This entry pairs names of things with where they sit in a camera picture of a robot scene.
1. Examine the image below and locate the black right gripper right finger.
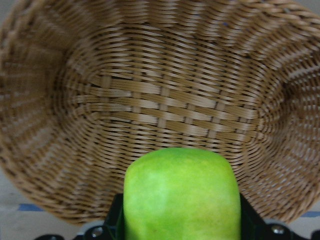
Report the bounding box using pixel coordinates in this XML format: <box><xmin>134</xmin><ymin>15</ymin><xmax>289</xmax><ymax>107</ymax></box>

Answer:
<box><xmin>240</xmin><ymin>194</ymin><xmax>266</xmax><ymax>240</ymax></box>

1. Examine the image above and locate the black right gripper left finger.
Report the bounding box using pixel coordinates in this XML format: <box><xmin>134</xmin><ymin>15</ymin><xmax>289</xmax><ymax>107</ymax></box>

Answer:
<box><xmin>103</xmin><ymin>193</ymin><xmax>125</xmax><ymax>240</ymax></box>

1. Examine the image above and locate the green apple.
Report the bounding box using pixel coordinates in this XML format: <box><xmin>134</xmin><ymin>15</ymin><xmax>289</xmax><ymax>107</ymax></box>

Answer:
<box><xmin>123</xmin><ymin>147</ymin><xmax>241</xmax><ymax>240</ymax></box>

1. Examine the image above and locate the brown wicker basket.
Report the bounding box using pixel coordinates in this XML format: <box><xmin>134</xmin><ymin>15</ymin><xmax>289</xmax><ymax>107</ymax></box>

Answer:
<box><xmin>0</xmin><ymin>0</ymin><xmax>320</xmax><ymax>225</ymax></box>

